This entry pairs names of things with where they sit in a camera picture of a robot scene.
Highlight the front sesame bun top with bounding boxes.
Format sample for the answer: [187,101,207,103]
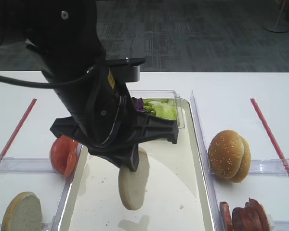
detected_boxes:
[208,130,244,179]

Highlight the rear sesame bun top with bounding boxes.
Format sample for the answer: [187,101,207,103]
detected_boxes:
[230,136,251,183]

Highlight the right red tape strip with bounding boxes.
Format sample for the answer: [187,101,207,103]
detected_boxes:
[250,98,289,177]

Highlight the shredded purple cabbage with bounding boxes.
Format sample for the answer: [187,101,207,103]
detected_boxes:
[131,97,145,112]

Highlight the right upper clear crossbar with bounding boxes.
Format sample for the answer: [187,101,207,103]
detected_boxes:
[249,159,289,176]

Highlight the white floor stand base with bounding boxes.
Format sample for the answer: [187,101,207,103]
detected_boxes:
[263,0,289,33]

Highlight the long clear divider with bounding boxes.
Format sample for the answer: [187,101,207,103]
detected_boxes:
[190,91,224,231]
[49,144,88,231]

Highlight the right lower clear crossbar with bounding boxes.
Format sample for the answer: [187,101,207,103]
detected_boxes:
[273,221,289,231]

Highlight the white metal tray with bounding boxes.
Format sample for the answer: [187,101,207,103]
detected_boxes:
[58,99,215,231]

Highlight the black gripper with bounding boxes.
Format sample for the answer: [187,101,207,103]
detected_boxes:
[51,66,179,172]

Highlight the left long clear divider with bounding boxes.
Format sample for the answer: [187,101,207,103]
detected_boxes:
[49,144,88,231]

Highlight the tomato slice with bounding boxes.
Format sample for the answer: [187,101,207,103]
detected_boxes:
[50,135,73,175]
[64,141,78,178]

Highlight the left red tape strip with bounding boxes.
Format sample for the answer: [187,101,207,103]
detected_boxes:
[0,98,37,162]

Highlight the sesame bun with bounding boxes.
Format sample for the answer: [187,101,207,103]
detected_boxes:
[230,136,251,183]
[208,130,244,179]

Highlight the single red sausage slice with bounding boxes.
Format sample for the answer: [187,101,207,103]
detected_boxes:
[219,202,233,231]

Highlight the clear plastic food container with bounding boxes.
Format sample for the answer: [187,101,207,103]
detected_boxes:
[130,90,185,128]

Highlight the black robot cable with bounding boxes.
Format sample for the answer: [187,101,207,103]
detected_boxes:
[0,54,128,147]

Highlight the stacked dark meat slices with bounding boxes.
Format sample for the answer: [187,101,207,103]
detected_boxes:
[231,198,272,231]

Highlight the right long clear divider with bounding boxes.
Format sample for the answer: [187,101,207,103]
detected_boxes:
[190,91,224,231]

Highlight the rear tomato slice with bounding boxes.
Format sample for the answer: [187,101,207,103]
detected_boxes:
[64,141,78,178]

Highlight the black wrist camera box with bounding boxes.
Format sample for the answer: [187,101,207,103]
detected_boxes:
[106,58,145,83]

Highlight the left upper clear crossbar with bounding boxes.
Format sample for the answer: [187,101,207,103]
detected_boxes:
[0,156,55,173]

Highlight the green lettuce pieces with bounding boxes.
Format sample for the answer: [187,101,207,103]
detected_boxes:
[143,99,177,120]

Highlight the large bun bottom half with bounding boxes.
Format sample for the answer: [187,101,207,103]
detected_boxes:
[1,192,42,231]

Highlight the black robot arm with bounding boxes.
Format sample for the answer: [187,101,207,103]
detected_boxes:
[0,0,178,171]

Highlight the red tape strip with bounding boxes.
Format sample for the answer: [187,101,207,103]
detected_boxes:
[250,98,289,177]
[0,98,37,162]

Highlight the front tomato slice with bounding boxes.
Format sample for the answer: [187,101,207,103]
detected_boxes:
[50,135,73,175]

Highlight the thin bun bottom slice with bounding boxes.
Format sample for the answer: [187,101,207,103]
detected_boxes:
[118,148,150,210]

